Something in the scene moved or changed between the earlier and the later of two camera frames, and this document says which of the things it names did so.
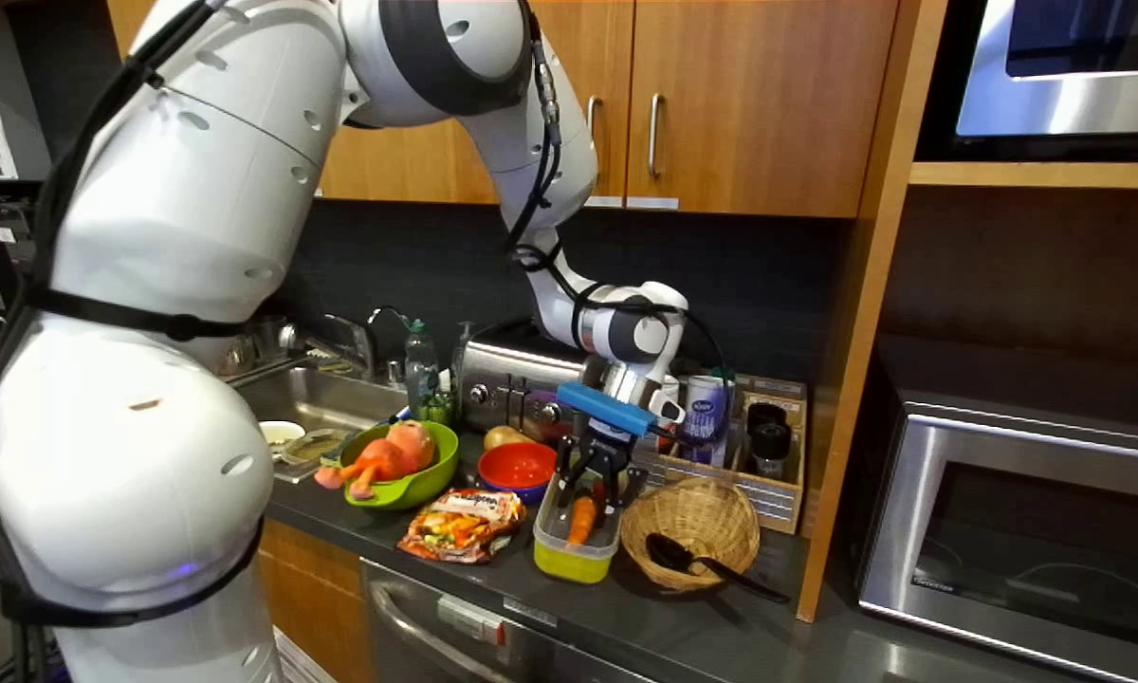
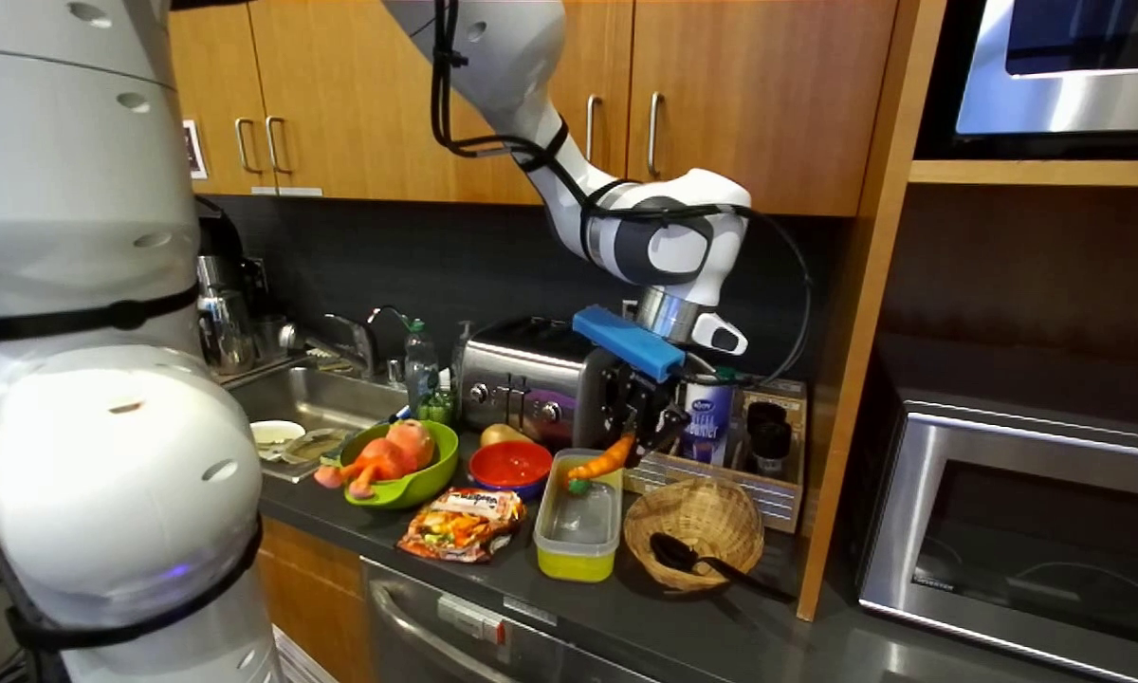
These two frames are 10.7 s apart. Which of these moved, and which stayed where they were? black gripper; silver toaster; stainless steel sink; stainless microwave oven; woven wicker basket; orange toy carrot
Moved: black gripper; orange toy carrot
Stayed: stainless steel sink; stainless microwave oven; silver toaster; woven wicker basket
